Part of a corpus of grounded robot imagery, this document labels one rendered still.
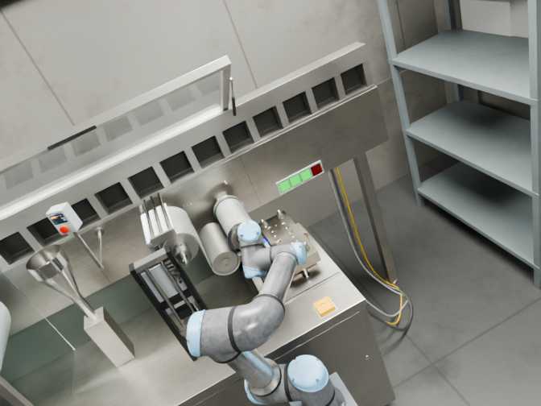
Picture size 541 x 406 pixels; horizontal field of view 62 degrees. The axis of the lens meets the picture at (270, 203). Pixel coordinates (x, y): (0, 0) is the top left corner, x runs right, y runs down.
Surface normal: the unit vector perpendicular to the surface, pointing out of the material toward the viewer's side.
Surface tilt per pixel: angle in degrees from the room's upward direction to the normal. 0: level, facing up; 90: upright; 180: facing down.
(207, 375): 0
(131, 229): 90
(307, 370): 8
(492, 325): 0
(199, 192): 90
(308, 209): 90
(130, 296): 90
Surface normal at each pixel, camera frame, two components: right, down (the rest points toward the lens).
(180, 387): -0.32, -0.78
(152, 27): 0.35, 0.43
